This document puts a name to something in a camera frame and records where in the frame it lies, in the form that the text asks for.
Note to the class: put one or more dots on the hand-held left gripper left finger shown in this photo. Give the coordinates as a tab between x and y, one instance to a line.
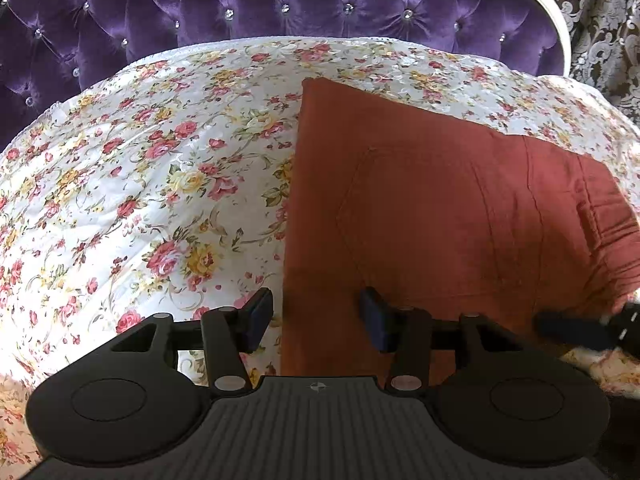
260	317

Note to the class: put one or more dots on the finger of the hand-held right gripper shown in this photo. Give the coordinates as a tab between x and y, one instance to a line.
570	329

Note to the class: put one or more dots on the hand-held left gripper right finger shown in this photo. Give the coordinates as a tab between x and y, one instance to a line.
375	320

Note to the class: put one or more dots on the rust red pants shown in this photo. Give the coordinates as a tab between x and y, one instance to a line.
425	200

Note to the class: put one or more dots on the floral bedsheet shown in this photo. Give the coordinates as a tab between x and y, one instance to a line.
150	160

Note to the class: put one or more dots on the grey damask curtain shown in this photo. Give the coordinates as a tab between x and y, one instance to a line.
600	25

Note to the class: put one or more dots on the purple tufted headboard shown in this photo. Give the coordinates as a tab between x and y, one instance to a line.
250	5

